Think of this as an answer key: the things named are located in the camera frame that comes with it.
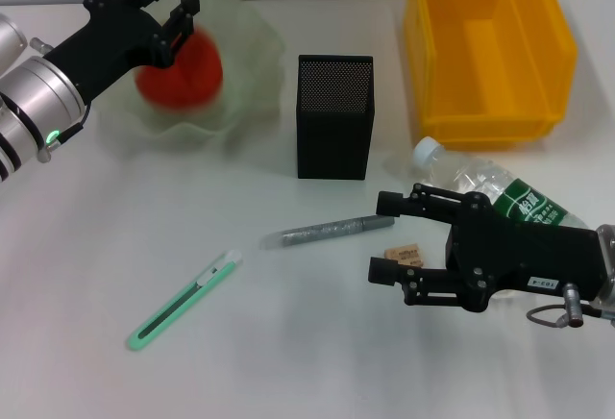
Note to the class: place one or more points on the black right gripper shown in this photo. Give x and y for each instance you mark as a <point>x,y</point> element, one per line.
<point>523,255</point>

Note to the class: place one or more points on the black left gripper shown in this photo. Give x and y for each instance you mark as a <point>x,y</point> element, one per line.
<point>115,39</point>

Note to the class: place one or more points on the clear plastic water bottle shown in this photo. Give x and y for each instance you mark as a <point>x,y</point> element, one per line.
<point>461,174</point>

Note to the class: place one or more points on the red apple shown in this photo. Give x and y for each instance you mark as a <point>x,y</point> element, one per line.
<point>192,78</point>

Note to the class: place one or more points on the tan eraser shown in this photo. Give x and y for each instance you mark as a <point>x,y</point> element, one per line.
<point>409,253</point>

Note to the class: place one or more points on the green glass fruit plate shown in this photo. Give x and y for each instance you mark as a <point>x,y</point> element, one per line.
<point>245,54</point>

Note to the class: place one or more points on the grey pen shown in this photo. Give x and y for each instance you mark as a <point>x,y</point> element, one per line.
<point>327,231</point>

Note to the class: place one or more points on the black mesh pen holder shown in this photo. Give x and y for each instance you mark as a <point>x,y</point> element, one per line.
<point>331,140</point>

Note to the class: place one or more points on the green utility knife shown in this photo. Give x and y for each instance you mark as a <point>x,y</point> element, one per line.
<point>182,301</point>

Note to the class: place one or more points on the left gripper metal connector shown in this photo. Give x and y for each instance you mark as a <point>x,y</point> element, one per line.
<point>41,45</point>

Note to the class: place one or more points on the yellow plastic bin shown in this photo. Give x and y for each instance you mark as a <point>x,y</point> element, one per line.
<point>490,54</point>

